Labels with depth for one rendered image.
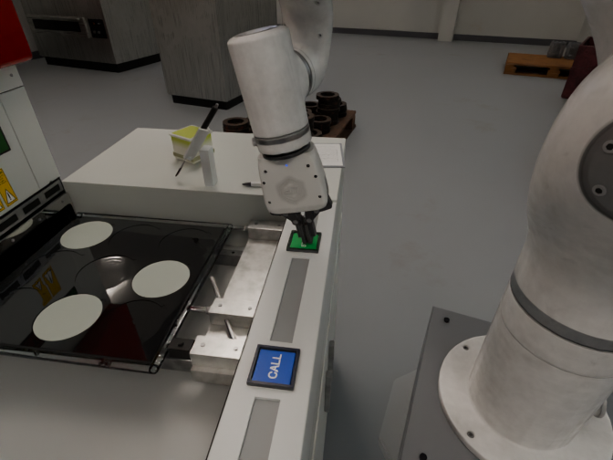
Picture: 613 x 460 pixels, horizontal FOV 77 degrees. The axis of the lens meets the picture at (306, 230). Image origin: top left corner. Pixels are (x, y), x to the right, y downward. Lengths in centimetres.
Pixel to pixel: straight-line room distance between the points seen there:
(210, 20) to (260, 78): 398
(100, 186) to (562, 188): 89
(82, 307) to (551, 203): 67
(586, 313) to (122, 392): 61
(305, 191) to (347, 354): 121
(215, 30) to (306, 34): 389
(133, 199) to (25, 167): 21
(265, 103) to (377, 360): 136
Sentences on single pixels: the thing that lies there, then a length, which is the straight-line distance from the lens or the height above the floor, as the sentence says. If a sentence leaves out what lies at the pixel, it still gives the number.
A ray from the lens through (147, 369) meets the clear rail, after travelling 61.
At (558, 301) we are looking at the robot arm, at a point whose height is 114.
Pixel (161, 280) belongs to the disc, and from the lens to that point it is 74.
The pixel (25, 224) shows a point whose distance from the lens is 95.
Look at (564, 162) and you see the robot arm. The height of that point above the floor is 128.
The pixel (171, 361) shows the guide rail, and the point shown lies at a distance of 69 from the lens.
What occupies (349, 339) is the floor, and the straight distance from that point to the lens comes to 178.
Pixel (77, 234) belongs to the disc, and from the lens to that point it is 94.
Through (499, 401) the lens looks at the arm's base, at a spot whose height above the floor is 98.
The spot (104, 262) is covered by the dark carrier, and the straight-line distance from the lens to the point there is 83.
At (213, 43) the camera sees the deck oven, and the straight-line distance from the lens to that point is 452.
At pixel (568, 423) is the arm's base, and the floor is 99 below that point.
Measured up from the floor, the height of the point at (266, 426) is 96.
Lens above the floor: 137
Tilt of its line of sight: 35 degrees down
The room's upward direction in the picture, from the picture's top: straight up
